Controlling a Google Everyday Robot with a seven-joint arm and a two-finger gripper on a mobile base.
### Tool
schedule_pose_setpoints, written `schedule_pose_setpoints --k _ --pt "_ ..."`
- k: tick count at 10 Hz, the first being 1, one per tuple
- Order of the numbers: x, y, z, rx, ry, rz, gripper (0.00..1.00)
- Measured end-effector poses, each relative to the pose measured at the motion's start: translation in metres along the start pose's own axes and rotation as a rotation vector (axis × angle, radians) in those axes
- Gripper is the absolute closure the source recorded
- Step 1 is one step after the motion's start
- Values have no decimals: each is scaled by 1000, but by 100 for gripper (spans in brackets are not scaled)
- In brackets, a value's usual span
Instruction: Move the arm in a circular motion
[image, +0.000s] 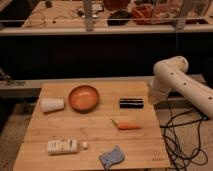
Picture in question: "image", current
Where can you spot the white paper cup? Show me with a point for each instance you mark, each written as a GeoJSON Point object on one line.
{"type": "Point", "coordinates": [51, 104]}

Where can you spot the orange carrot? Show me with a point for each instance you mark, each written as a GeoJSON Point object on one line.
{"type": "Point", "coordinates": [126, 125]}

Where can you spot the red basket on bench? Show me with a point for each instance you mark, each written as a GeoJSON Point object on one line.
{"type": "Point", "coordinates": [142, 14]}

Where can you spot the black cap on bench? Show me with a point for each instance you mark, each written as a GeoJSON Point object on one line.
{"type": "Point", "coordinates": [119, 17]}

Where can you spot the black rectangular box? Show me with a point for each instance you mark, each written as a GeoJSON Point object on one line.
{"type": "Point", "coordinates": [131, 103]}

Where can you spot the blue folded cloth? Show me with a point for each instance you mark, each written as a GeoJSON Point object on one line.
{"type": "Point", "coordinates": [110, 158]}

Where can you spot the orange wooden bowl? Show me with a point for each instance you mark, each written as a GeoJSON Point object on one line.
{"type": "Point", "coordinates": [83, 98]}

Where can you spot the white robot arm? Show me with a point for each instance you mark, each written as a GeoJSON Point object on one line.
{"type": "Point", "coordinates": [170, 74]}

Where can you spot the white plastic bottle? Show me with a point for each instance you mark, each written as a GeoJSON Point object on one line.
{"type": "Point", "coordinates": [66, 146]}

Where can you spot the grey metal post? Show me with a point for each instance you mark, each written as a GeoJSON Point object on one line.
{"type": "Point", "coordinates": [87, 5]}

